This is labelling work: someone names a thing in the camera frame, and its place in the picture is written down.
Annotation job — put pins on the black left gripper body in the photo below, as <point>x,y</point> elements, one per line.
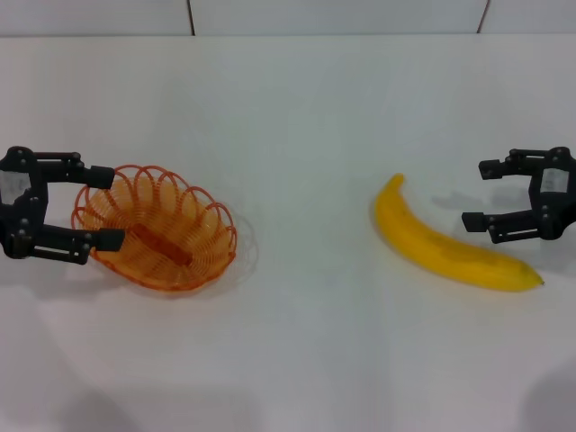
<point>22,211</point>

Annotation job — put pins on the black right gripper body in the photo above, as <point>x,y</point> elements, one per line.
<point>555,202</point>

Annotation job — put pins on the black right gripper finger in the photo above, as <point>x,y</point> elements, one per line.
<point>490,169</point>
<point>513,225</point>

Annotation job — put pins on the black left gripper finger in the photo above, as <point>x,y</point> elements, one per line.
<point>67,243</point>
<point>101,177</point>

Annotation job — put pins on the yellow banana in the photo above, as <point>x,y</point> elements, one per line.
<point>432,245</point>

